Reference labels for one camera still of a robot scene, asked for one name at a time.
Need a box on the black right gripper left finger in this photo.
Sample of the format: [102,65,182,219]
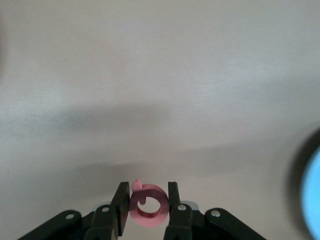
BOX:
[84,181,131,240]

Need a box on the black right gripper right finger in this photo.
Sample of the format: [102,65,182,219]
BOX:
[163,181,193,240]

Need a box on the pink foam letter Q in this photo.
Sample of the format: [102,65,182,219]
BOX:
[129,179,169,228]

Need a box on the blue plate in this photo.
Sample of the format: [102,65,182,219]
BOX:
[299,143,320,240]

